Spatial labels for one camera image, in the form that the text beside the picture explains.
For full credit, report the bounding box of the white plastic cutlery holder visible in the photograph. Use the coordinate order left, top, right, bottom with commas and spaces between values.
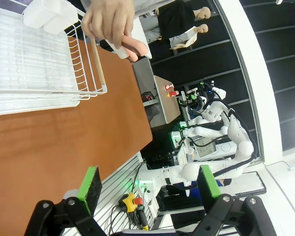
23, 0, 79, 35

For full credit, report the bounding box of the mannequin in black clothes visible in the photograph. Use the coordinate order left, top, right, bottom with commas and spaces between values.
154, 0, 212, 42

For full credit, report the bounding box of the yellow emergency stop box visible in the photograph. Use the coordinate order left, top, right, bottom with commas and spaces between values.
119, 193, 143, 213

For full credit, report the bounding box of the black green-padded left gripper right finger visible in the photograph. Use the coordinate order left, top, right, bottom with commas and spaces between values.
191, 164, 278, 236

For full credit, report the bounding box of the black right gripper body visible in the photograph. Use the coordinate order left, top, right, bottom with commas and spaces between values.
186, 92, 205, 113

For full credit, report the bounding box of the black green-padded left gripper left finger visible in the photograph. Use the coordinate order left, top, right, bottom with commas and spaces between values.
24, 166, 106, 236

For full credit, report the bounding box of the grey black-edged mat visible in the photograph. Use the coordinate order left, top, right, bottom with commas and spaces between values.
232, 171, 267, 199

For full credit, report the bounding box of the white wire dish rack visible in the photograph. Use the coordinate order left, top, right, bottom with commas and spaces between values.
0, 4, 108, 101

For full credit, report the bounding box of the black enabling switch handle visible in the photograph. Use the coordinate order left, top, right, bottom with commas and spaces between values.
136, 205, 149, 231

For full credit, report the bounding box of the black base cable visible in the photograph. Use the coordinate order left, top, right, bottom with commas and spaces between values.
131, 159, 148, 197

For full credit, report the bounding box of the black corrugated cable hose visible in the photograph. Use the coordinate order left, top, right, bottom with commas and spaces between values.
208, 87, 259, 180

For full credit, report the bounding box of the white plastic drain tray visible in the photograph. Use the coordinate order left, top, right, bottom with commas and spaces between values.
0, 9, 81, 118

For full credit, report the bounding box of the mannequin in white jacket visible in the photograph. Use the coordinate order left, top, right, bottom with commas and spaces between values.
147, 23, 209, 51

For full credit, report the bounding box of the white device with display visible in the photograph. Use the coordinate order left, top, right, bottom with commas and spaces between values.
193, 137, 217, 159

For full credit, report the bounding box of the grey cable bundle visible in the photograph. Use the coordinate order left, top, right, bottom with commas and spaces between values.
108, 205, 128, 236

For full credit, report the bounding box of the pink lint roller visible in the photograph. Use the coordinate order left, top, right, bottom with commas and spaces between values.
105, 34, 148, 62

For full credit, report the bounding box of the wooden background table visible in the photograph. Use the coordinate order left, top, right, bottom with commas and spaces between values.
153, 75, 181, 125

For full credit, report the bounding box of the person's right hand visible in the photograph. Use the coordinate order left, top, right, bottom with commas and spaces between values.
80, 0, 138, 50

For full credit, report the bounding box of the grey cabinet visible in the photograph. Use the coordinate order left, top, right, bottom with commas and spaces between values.
132, 58, 160, 131

